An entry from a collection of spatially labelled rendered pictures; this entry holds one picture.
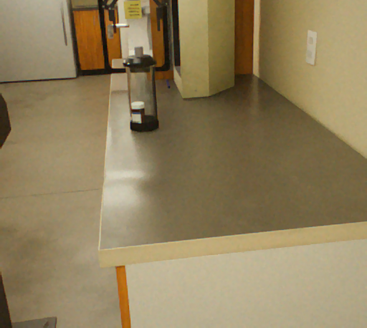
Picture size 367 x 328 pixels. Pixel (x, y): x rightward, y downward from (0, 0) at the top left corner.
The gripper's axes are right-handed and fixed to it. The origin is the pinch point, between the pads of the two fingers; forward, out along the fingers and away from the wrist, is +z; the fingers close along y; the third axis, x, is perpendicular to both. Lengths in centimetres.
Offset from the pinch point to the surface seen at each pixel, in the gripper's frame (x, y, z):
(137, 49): 1.4, 0.2, 6.4
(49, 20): -519, 112, 46
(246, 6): -71, -53, 1
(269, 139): 20, -37, 32
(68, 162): -202, 60, 128
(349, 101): 22, -61, 22
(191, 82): -33.2, -21.0, 26.4
